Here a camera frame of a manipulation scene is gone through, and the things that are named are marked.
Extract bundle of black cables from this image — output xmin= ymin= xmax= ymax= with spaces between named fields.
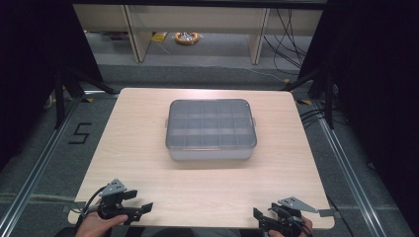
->
xmin=262 ymin=8 xmax=308 ymax=76

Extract beige wooden desk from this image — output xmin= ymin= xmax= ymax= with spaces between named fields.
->
xmin=72 ymin=3 xmax=324 ymax=65

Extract person's left hand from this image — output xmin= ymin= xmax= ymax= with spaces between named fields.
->
xmin=74 ymin=211 xmax=129 ymax=237

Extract black curtain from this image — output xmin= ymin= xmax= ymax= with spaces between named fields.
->
xmin=0 ymin=0 xmax=104 ymax=172
xmin=297 ymin=0 xmax=419 ymax=228

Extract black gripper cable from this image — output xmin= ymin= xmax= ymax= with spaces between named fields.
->
xmin=74 ymin=186 xmax=107 ymax=231
xmin=272 ymin=204 xmax=314 ymax=237

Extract person's right hand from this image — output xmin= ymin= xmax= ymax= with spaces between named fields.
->
xmin=268 ymin=214 xmax=314 ymax=237

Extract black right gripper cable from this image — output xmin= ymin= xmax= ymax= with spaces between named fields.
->
xmin=272 ymin=204 xmax=314 ymax=237

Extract yellow tape piece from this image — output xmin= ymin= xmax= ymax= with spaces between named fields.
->
xmin=150 ymin=32 xmax=169 ymax=43

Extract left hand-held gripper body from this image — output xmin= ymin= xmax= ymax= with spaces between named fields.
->
xmin=97 ymin=178 xmax=132 ymax=221

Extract orange tape roll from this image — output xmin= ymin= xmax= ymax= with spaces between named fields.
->
xmin=173 ymin=31 xmax=201 ymax=46

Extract black floor cables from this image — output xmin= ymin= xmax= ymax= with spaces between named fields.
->
xmin=298 ymin=107 xmax=347 ymax=130

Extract aluminium floor rail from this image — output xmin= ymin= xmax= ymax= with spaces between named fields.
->
xmin=311 ymin=98 xmax=391 ymax=237
xmin=0 ymin=97 xmax=82 ymax=237

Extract grey translucent compartment box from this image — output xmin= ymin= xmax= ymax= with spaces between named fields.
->
xmin=164 ymin=98 xmax=258 ymax=162

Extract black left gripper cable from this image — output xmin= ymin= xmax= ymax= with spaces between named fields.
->
xmin=74 ymin=186 xmax=107 ymax=231

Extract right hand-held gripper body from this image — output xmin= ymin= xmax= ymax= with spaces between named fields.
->
xmin=269 ymin=196 xmax=319 ymax=237

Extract black metal stand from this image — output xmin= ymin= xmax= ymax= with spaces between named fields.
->
xmin=282 ymin=64 xmax=338 ymax=130
xmin=53 ymin=64 xmax=117 ymax=130

